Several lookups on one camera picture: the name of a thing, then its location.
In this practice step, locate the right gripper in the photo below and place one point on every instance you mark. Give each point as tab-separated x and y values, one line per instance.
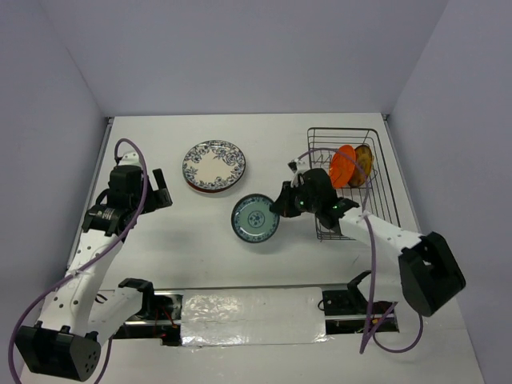
282	205

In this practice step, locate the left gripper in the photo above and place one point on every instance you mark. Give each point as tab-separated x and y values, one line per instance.
160	198

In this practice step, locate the small blue patterned plate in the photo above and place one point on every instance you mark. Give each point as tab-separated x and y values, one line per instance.
252	220

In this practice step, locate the white blue floral plate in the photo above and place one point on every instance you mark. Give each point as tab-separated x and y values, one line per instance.
214	156

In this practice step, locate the orange plate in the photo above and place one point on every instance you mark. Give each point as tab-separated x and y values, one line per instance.
342	166

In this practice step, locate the amber brown plate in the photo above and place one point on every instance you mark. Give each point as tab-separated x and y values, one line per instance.
364	159

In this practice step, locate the dark teal blossom plate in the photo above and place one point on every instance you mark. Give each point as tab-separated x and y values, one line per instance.
212	181

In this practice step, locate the red plate with teal flower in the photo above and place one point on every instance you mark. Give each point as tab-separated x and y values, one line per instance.
207	192

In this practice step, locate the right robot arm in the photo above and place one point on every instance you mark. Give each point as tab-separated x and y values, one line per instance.
429	273

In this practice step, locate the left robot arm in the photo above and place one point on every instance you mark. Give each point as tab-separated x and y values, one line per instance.
66	340

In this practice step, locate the silver foil cover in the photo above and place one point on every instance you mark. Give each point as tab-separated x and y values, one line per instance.
248	317

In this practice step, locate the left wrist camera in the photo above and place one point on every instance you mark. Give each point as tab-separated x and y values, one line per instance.
130	158

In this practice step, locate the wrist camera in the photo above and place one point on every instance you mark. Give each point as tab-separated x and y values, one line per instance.
298	167
130	158

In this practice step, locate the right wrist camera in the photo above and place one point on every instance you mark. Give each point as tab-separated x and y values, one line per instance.
298	167

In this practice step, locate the wire dish rack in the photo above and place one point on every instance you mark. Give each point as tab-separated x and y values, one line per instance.
379	197

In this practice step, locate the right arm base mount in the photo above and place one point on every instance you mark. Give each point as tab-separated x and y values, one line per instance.
343	303

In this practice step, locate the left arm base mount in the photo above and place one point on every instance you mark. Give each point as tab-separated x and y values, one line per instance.
163	323

